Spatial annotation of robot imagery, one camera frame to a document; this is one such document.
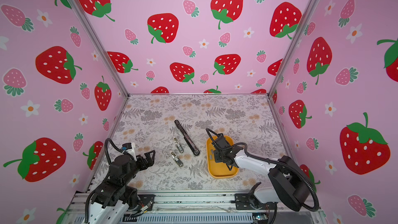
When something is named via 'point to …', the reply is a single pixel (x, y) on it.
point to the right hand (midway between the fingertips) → (217, 153)
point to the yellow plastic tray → (219, 169)
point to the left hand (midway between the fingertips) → (148, 153)
